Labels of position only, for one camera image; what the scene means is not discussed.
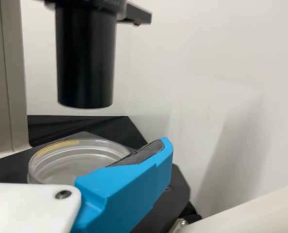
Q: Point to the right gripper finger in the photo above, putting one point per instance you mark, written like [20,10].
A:
[124,191]

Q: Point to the petri dish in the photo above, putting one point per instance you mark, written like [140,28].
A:
[68,162]

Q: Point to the cream microscope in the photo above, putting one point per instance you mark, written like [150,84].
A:
[85,60]

